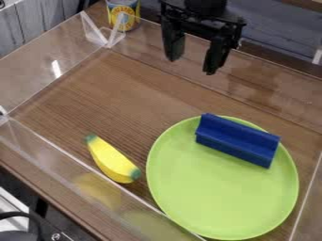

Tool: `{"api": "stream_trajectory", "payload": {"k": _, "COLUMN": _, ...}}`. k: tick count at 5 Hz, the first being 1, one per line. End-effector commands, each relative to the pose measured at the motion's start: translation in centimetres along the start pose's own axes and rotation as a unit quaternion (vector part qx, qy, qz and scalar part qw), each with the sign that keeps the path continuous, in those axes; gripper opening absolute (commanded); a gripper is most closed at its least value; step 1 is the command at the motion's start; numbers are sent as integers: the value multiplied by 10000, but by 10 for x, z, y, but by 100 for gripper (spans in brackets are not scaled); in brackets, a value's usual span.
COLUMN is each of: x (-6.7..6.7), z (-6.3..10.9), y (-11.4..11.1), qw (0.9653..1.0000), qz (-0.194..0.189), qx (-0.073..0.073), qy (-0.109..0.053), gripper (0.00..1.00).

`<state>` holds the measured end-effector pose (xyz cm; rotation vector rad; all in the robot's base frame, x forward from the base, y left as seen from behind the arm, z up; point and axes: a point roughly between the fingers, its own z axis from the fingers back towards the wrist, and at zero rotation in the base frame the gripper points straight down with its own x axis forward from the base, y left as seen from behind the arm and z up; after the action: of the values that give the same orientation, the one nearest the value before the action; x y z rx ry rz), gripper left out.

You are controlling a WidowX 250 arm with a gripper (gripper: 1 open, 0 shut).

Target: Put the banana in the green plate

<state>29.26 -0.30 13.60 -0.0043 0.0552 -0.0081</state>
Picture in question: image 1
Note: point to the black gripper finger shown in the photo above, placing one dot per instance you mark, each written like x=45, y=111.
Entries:
x=215, y=54
x=172, y=38

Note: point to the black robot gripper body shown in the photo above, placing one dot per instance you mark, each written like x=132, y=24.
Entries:
x=206, y=18

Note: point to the yellow toy banana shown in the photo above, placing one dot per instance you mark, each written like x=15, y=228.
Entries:
x=111, y=161

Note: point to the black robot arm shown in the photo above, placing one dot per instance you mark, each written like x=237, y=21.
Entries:
x=207, y=19

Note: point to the green round plate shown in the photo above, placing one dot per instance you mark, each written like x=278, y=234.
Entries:
x=218, y=196

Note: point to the yellow labelled tin can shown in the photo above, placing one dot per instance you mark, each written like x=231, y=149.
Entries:
x=124, y=10

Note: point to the blue plastic block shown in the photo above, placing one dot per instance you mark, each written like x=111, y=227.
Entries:
x=238, y=140

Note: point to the clear acrylic enclosure wall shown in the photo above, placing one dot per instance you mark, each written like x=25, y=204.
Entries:
x=87, y=79

